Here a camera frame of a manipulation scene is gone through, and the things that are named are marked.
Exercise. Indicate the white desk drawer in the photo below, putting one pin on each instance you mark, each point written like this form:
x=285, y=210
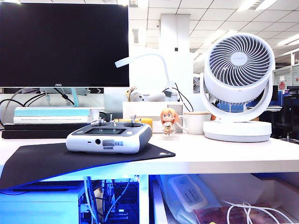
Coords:
x=157, y=205

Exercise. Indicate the black open computer chassis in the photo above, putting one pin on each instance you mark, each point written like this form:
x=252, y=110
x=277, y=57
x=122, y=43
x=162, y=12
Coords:
x=130, y=198

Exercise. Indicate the white desk organizer box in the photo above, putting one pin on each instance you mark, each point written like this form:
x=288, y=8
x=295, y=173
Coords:
x=144, y=109

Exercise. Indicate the yellow rectangular block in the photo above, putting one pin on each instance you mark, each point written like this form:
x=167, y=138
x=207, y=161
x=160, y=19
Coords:
x=147, y=122

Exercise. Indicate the grey rounded plush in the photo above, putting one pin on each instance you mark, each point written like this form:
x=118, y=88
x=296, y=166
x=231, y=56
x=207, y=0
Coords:
x=156, y=96

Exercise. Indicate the orange-haired anime figurine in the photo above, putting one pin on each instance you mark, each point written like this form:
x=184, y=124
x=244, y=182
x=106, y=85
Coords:
x=168, y=116

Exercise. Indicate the beige plush toy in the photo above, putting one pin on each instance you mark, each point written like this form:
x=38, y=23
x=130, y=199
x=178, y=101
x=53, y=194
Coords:
x=136, y=95

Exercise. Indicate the white partition panel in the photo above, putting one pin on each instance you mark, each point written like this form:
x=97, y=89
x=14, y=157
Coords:
x=149, y=77

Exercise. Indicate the white mug wooden lid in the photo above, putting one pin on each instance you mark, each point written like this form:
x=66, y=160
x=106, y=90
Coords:
x=195, y=123

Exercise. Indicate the white gooseneck desk lamp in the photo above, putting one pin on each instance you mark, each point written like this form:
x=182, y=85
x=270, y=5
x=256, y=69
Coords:
x=162, y=59

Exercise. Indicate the white grey remote controller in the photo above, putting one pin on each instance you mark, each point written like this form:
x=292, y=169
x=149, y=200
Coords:
x=104, y=142

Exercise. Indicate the small white background fan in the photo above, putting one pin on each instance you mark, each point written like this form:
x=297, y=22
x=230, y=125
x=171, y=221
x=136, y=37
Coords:
x=196, y=83

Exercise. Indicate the white round desk fan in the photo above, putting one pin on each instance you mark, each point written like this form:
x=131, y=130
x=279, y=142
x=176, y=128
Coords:
x=237, y=133

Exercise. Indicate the white power strip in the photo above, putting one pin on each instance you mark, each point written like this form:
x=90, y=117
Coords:
x=189, y=193

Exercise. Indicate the teal book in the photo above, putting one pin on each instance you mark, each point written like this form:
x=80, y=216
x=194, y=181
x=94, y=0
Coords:
x=50, y=112

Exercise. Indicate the white book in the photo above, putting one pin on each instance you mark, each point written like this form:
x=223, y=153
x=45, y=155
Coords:
x=50, y=119

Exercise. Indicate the clear plastic bag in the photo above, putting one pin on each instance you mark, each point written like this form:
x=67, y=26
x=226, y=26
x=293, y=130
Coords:
x=211, y=198

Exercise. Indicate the black AOC computer monitor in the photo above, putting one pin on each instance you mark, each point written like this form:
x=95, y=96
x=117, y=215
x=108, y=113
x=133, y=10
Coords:
x=63, y=44

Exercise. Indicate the black mouse pad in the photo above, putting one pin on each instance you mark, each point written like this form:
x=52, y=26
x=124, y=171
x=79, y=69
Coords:
x=46, y=161

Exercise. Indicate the red patterned packet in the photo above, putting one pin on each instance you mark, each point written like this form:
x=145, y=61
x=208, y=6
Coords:
x=210, y=215

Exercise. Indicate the black office chair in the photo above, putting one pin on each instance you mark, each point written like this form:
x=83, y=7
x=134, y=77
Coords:
x=289, y=112

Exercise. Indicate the white computer tower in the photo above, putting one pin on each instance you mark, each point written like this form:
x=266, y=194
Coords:
x=35, y=207

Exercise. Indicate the red round wall sign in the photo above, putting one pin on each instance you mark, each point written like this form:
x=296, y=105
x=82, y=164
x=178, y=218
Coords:
x=282, y=85

